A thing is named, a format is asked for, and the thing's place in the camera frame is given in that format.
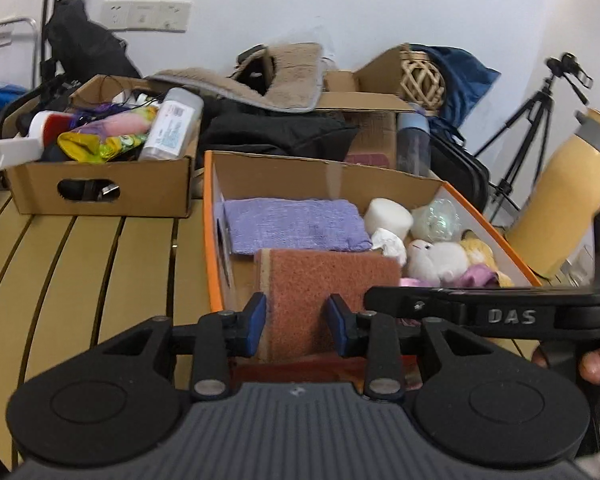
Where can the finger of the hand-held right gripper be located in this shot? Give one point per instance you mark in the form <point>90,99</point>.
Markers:
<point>415,302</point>

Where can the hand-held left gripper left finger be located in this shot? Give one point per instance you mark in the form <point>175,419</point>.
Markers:
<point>256,325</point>

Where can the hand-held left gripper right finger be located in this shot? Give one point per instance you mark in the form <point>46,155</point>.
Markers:
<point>337,327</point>

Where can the white and yellow plush toy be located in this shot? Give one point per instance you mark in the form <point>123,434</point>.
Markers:
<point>437,260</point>

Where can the pink scrub sponge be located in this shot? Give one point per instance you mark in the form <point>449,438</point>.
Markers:
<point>320,280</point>

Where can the white sock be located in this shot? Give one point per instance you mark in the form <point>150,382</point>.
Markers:
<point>387,246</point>

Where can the clear plastic ball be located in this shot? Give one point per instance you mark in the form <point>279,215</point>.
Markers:
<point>437,220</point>

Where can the white foam cylinder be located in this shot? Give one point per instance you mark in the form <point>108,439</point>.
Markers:
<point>387,215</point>

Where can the orange cardboard box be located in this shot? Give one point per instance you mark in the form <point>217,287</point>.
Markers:
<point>211,240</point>

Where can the lavender towel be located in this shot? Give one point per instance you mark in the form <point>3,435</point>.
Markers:
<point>295,225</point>

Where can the yellow thermos jug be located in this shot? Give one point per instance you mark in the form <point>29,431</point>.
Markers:
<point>565,200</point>

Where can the black suitcase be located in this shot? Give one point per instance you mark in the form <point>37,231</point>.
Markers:
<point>460,170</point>

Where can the blue water bottle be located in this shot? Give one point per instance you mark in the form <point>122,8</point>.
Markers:
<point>412,145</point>

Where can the large brown cardboard box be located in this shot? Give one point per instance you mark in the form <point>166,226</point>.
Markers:
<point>370,125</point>

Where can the black clothing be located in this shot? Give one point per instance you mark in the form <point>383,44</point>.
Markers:
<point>275,132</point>

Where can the clear plastic bottle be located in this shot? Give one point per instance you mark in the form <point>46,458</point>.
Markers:
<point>172,125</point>

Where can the wicker ball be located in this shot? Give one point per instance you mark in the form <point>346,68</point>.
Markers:
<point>420,80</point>

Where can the dark blue cloth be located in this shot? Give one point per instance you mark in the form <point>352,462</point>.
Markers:
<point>465,80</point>

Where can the yellow green snack bag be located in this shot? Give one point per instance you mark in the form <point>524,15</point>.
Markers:
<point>95,146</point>

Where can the beige mat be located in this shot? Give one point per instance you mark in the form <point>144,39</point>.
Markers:
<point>290,80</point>

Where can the black tripod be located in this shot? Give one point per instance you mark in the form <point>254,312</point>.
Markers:
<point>567,66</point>

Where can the white and red lint roller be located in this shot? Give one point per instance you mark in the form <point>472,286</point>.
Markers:
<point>10,152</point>

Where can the black bag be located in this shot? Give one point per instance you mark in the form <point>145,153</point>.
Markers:
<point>85,45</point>

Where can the metal step stool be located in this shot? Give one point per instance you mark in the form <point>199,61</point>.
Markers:
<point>10,22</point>

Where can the wall outlet panel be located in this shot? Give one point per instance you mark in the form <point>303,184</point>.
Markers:
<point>145,15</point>

